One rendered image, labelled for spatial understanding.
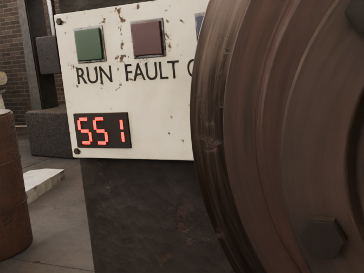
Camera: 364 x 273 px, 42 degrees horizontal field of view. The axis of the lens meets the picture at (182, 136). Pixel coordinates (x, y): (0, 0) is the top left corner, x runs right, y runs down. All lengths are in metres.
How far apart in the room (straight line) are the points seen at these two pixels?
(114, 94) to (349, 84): 0.37
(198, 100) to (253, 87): 0.05
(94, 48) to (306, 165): 0.36
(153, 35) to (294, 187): 0.31
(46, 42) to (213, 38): 5.62
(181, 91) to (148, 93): 0.04
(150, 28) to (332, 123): 0.32
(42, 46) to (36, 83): 0.49
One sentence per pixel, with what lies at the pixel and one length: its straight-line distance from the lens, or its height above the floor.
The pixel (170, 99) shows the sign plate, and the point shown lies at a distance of 0.54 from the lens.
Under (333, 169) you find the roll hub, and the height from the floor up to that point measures 1.12.
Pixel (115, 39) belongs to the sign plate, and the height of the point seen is 1.20.
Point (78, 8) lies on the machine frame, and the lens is 0.62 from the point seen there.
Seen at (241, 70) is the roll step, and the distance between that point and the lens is 0.34.
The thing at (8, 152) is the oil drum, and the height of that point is 0.64.
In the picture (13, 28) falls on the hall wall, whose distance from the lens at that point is 9.06.
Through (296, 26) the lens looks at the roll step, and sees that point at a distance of 0.31.
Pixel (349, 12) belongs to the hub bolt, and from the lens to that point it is 0.25.
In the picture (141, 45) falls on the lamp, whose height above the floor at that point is 1.19.
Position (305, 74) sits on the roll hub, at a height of 1.17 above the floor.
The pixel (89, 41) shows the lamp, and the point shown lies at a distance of 0.58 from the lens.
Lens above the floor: 1.19
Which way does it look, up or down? 11 degrees down
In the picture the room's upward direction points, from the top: 5 degrees counter-clockwise
